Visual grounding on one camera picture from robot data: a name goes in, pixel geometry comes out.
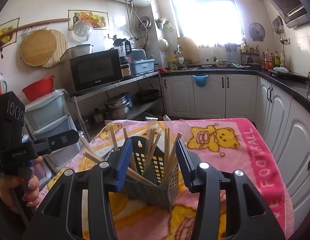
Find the chopsticks pair crossing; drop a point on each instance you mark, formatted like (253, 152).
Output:
(172, 162)

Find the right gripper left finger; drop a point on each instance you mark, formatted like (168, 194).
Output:
(59, 216)

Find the blue hanging trash bin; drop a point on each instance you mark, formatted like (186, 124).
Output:
(200, 80)

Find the plastic drawer cabinet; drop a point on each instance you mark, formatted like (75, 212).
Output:
(48, 116)

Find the round bamboo tray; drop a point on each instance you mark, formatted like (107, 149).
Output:
(38, 48)

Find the steel shelf rack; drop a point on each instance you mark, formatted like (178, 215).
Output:
(84, 104)

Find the steel stock pot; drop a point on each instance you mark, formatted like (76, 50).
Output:
(117, 107)

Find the blue plastic dish box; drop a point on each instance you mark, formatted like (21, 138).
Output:
(142, 66)

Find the black blender jug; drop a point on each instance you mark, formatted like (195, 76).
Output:
(123, 46)

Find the wooden cutting board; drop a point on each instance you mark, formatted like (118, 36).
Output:
(190, 49)

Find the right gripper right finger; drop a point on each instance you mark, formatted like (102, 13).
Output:
(248, 215)

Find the black range hood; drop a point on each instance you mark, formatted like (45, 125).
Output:
(292, 12)

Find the person left hand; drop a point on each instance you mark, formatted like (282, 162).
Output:
(27, 194)

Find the black microwave oven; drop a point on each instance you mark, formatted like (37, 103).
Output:
(89, 71)

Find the small wall fan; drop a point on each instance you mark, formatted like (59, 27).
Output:
(257, 32)

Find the dark green utensil basket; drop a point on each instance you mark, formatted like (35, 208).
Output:
(154, 192)

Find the pink cartoon bear blanket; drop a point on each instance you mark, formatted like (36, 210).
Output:
(226, 144)

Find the red plastic basin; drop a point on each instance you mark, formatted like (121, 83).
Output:
(39, 88)

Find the chopsticks pair long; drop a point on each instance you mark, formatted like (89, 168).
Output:
(154, 133)

